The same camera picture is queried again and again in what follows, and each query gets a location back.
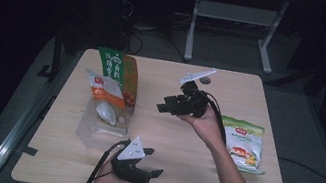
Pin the black table bracket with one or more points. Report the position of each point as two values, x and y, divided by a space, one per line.
29 151

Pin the person's right hand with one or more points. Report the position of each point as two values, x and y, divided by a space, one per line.
205 126

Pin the green and red seasoning packet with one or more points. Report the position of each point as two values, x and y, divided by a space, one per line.
118 66

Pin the white metal desk frame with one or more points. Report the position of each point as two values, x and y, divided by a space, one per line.
192 25

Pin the clear plastic container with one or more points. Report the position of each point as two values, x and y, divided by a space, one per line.
99 134

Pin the white and green food packet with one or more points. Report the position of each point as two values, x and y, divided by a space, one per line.
245 143

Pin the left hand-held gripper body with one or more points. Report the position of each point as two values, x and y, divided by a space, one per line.
129 163

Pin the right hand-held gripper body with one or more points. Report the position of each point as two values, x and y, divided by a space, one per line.
194 103

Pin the white and orange food packet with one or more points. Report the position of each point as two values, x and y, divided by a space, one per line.
106 95

